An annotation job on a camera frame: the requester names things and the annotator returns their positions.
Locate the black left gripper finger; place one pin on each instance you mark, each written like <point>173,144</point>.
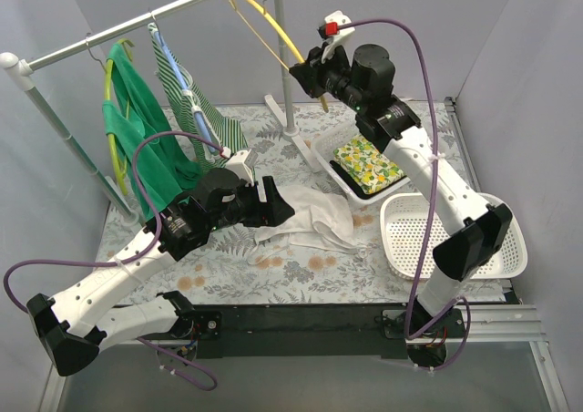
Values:
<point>275,213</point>
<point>269,187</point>

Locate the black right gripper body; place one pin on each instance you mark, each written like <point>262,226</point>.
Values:
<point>314,74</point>

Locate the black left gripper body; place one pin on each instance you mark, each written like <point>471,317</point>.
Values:
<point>257,207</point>

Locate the yellow plastic hanger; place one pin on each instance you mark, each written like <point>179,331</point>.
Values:
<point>278,29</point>

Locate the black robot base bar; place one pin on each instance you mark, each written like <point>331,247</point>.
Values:
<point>289,330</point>

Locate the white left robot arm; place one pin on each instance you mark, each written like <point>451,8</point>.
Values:
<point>75,325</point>

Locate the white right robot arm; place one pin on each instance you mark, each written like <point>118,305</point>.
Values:
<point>475,227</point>

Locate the light blue plastic hanger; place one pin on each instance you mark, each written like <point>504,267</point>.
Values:
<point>211,143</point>

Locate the lime green plastic hanger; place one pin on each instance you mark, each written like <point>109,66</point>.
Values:
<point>112,119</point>

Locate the floral fern patterned tablecloth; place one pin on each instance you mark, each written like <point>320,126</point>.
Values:
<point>228,270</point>

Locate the white rectangular plastic basket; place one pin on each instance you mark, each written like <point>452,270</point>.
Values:
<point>323,147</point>

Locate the lemon print folded cloth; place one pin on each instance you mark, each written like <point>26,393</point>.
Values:
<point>365,165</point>

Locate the white oval perforated basket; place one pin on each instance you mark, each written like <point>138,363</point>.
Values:
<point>403,219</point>

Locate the white metal clothes rack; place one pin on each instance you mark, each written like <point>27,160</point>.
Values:
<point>20,72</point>

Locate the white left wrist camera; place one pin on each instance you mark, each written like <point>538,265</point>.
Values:
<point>243,161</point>

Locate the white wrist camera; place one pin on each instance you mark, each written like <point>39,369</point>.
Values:
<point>333,33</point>
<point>243,161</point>

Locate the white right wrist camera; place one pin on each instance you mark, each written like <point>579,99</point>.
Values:
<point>333,33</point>

